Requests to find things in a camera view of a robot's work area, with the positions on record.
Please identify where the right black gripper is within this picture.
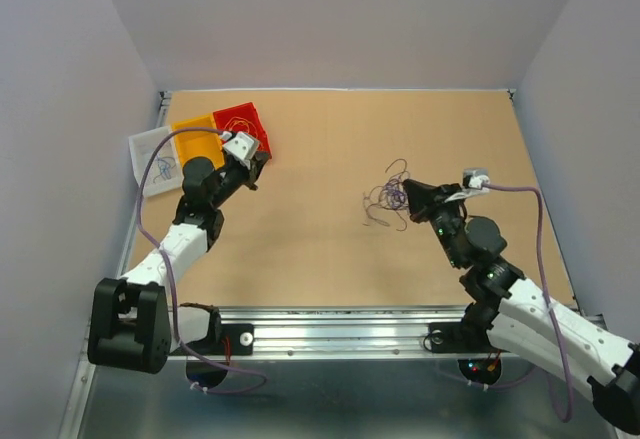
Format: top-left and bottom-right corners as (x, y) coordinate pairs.
(400, 179), (464, 269)

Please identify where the thin wire bundle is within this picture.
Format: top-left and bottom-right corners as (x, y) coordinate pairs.
(360, 158), (414, 234)

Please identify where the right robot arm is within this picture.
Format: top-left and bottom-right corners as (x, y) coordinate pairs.
(402, 174), (639, 435)

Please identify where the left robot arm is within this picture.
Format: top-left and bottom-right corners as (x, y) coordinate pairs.
(87, 151), (270, 374)

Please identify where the red plastic bin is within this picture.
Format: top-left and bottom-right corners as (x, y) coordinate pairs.
(212, 102), (272, 156)

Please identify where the yellow plastic bin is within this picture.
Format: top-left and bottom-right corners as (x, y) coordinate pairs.
(171, 113), (225, 168)

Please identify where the white plastic bin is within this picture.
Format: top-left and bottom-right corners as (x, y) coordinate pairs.
(128, 126), (183, 197)

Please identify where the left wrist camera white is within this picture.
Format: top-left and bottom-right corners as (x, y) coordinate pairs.
(220, 131), (260, 169)

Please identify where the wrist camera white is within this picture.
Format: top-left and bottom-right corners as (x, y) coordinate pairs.
(444, 168), (491, 203)
(220, 131), (260, 169)

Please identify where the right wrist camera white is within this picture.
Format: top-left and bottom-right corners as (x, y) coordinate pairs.
(444, 168), (491, 203)

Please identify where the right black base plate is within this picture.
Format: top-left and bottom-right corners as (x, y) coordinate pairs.
(423, 321), (499, 354)

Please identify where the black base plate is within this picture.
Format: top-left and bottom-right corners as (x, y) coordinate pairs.
(187, 323), (255, 357)
(423, 321), (499, 354)

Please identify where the aluminium rail frame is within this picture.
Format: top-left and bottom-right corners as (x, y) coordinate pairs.
(57, 89), (629, 439)

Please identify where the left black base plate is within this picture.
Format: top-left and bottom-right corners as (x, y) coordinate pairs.
(187, 323), (255, 357)

